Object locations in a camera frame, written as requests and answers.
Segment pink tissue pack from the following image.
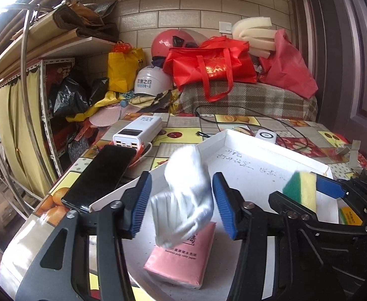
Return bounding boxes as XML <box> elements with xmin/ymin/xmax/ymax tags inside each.
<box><xmin>143</xmin><ymin>221</ymin><xmax>218</xmax><ymax>289</ymax></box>

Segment yellow shopping bag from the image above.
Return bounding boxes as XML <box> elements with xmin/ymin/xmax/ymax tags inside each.
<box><xmin>107</xmin><ymin>47</ymin><xmax>146</xmax><ymax>92</ymax></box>

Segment white helmet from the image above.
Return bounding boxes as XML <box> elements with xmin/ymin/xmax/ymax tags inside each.
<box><xmin>134</xmin><ymin>65</ymin><xmax>174</xmax><ymax>96</ymax></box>

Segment pink woven hat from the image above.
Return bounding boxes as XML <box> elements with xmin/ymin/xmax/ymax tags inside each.
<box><xmin>89</xmin><ymin>105</ymin><xmax>122</xmax><ymax>128</ymax></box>

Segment black plastic bag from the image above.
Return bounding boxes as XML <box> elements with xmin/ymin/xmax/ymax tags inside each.
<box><xmin>48</xmin><ymin>77</ymin><xmax>88</xmax><ymax>116</ymax></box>
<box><xmin>89</xmin><ymin>77</ymin><xmax>109</xmax><ymax>105</ymax></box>

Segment pink-red fabric bag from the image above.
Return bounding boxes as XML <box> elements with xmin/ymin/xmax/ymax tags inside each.
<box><xmin>259</xmin><ymin>28</ymin><xmax>319</xmax><ymax>99</ymax></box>

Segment yellow curtain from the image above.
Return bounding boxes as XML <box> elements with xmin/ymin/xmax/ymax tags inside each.
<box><xmin>0</xmin><ymin>69</ymin><xmax>56</xmax><ymax>195</ymax></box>

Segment stack of cream foam pads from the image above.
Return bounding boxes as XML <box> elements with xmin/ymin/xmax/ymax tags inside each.
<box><xmin>232</xmin><ymin>17</ymin><xmax>281</xmax><ymax>58</ymax></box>

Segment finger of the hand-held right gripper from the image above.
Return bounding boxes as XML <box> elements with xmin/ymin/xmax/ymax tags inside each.
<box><xmin>316</xmin><ymin>169</ymin><xmax>367</xmax><ymax>209</ymax></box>
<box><xmin>269</xmin><ymin>191</ymin><xmax>367</xmax><ymax>236</ymax></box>

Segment brown door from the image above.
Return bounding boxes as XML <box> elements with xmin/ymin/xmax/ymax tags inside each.
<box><xmin>285</xmin><ymin>0</ymin><xmax>367</xmax><ymax>176</ymax></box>

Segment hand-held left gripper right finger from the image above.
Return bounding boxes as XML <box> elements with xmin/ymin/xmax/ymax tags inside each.
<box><xmin>212</xmin><ymin>172</ymin><xmax>347</xmax><ymax>301</ymax></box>

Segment green and yellow sponge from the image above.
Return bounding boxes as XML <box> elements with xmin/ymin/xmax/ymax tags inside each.
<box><xmin>282</xmin><ymin>171</ymin><xmax>318</xmax><ymax>212</ymax></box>

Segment white knit glove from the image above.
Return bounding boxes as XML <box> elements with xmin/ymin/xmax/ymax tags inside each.
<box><xmin>150</xmin><ymin>146</ymin><xmax>215</xmax><ymax>248</ymax></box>

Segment yellow labelled packet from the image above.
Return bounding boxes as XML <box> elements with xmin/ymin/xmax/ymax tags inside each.
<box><xmin>338</xmin><ymin>201</ymin><xmax>365</xmax><ymax>226</ymax></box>

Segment white wireless charger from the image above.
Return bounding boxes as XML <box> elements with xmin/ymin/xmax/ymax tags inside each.
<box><xmin>254</xmin><ymin>128</ymin><xmax>278</xmax><ymax>145</ymax></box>

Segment red helmet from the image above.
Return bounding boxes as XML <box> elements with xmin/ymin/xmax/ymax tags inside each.
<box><xmin>151</xmin><ymin>29</ymin><xmax>199</xmax><ymax>66</ymax></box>

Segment white power bank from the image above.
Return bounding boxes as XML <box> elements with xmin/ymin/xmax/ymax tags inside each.
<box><xmin>113</xmin><ymin>116</ymin><xmax>163</xmax><ymax>151</ymax></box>

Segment metal shelf rack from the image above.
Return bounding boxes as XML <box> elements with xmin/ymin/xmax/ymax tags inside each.
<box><xmin>0</xmin><ymin>36</ymin><xmax>118</xmax><ymax>189</ymax></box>

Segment red tote bag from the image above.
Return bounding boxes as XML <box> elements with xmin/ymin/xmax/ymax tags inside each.
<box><xmin>163</xmin><ymin>36</ymin><xmax>257</xmax><ymax>102</ymax></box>

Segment fruit print tablecloth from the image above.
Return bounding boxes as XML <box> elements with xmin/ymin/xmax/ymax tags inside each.
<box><xmin>0</xmin><ymin>113</ymin><xmax>367</xmax><ymax>301</ymax></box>

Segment black smartphone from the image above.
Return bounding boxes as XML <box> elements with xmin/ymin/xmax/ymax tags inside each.
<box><xmin>61</xmin><ymin>145</ymin><xmax>137</xmax><ymax>214</ymax></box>

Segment stack of brown cardboard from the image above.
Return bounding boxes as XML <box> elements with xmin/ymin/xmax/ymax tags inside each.
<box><xmin>53</xmin><ymin>0</ymin><xmax>119</xmax><ymax>40</ymax></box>

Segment chrome tube frame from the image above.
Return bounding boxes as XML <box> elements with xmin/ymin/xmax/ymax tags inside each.
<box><xmin>0</xmin><ymin>0</ymin><xmax>71</xmax><ymax>220</ymax></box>

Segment white cardboard box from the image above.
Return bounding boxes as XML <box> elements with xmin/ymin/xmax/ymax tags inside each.
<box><xmin>89</xmin><ymin>128</ymin><xmax>339</xmax><ymax>301</ymax></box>

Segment plaid cloth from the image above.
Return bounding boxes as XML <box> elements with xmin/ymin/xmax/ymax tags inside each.
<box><xmin>179</xmin><ymin>80</ymin><xmax>318</xmax><ymax>121</ymax></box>

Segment black cable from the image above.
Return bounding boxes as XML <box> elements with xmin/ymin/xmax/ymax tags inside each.
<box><xmin>194</xmin><ymin>105</ymin><xmax>310</xmax><ymax>153</ymax></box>

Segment metal phone stand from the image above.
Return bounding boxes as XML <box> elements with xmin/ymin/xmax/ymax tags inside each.
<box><xmin>337</xmin><ymin>139</ymin><xmax>362</xmax><ymax>176</ymax></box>

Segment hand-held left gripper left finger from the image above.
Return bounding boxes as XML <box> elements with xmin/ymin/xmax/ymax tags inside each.
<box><xmin>14</xmin><ymin>171</ymin><xmax>153</xmax><ymax>301</ymax></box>

